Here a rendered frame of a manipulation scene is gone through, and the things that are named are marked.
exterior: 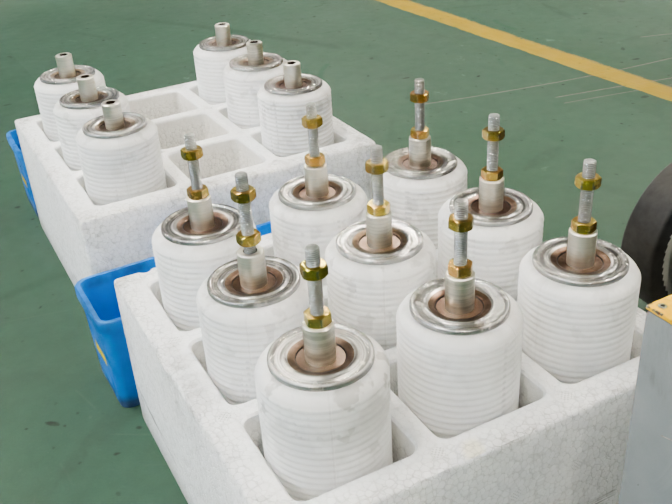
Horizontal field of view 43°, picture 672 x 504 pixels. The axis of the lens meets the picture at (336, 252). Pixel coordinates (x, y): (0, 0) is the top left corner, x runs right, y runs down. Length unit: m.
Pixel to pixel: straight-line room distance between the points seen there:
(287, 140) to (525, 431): 0.58
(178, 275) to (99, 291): 0.26
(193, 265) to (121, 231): 0.27
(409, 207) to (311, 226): 0.11
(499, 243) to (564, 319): 0.11
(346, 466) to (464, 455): 0.09
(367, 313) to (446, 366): 0.12
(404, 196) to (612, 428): 0.30
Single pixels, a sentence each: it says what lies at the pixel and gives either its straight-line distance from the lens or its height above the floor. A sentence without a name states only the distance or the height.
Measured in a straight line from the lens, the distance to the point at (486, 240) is 0.76.
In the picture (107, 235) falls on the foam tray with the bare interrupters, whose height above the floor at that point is 0.15.
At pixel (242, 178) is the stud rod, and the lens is 0.65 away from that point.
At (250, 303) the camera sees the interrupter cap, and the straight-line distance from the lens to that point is 0.67.
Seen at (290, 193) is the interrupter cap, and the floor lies 0.25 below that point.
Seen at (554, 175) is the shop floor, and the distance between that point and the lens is 1.46.
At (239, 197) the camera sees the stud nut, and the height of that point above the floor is 0.33.
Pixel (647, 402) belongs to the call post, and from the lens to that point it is 0.59.
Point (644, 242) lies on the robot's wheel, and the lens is 1.03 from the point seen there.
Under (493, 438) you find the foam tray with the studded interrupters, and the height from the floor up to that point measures 0.18.
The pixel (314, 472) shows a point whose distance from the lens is 0.62.
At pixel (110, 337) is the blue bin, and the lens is 0.94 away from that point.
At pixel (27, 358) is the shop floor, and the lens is 1.13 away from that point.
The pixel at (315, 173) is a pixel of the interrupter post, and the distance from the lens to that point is 0.81.
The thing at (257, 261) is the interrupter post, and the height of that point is 0.28.
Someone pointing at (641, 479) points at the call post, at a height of 0.18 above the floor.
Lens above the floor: 0.61
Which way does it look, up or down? 30 degrees down
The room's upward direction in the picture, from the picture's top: 4 degrees counter-clockwise
